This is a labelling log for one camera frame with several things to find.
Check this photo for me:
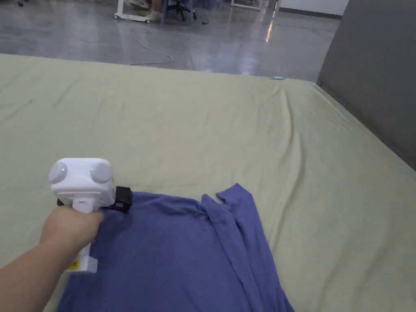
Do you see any white table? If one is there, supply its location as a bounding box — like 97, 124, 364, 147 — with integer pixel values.
230, 0, 264, 12

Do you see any bed with pale green sheet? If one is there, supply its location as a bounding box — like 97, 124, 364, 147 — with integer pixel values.
0, 53, 416, 312

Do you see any white desk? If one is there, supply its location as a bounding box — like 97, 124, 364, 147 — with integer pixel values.
113, 0, 153, 23

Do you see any grey padded headboard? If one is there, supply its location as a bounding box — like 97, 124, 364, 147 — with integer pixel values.
316, 0, 416, 169

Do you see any black office chair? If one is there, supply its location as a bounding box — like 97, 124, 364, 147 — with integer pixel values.
167, 0, 198, 22

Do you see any person's left hand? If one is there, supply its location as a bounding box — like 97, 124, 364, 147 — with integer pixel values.
38, 204, 105, 260

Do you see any white cable on floor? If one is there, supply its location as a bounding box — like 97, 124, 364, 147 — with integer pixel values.
128, 27, 174, 66

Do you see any person's left forearm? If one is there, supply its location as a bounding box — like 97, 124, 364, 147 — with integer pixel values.
0, 238, 69, 312

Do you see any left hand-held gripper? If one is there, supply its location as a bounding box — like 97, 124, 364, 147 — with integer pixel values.
48, 158, 133, 275

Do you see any blue shirt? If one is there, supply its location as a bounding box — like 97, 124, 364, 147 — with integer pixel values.
56, 183, 295, 312

